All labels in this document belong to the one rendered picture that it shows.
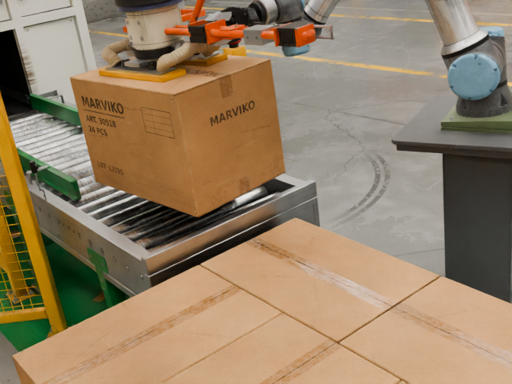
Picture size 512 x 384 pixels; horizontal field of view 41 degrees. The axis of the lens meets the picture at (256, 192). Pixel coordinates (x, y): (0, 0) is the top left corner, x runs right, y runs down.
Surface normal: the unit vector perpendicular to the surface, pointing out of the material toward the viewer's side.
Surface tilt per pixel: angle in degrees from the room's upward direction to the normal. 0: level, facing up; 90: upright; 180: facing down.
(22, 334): 0
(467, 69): 95
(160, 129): 91
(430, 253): 0
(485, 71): 95
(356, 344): 0
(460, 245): 90
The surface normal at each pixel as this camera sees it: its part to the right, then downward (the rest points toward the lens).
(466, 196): -0.49, 0.40
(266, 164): 0.69, 0.19
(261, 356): -0.13, -0.91
